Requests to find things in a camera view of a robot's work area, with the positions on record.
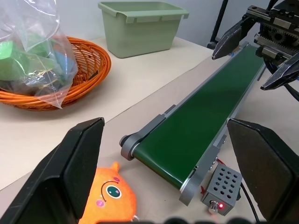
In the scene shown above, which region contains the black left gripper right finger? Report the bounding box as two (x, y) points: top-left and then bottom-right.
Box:
(227, 118), (299, 224)

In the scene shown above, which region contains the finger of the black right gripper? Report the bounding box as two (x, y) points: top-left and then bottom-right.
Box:
(212, 14), (259, 61)
(260, 53), (299, 91)

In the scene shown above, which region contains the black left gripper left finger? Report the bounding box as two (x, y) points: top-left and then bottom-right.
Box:
(0, 117), (105, 224)

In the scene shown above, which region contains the green conveyor belt unit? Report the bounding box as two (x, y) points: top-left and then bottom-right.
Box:
(119, 41), (267, 206)

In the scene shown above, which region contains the black stand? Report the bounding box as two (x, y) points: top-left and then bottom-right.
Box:
(206, 0), (230, 50)

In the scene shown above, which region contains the grey perforated controller box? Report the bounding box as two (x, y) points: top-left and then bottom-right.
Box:
(200, 163), (242, 217)

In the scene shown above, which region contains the orange plush toy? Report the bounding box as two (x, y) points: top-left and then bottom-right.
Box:
(78, 161), (141, 224)

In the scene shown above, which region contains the pale green plastic bin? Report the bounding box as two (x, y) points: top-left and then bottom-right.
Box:
(97, 1), (190, 59)

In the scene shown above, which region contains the orange wicker basket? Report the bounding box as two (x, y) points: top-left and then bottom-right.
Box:
(0, 36), (112, 112)

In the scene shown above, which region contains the clear plastic bag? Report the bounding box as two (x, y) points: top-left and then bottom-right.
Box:
(0, 0), (79, 110)

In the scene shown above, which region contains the black controller cable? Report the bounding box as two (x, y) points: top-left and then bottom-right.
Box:
(240, 181), (260, 222)

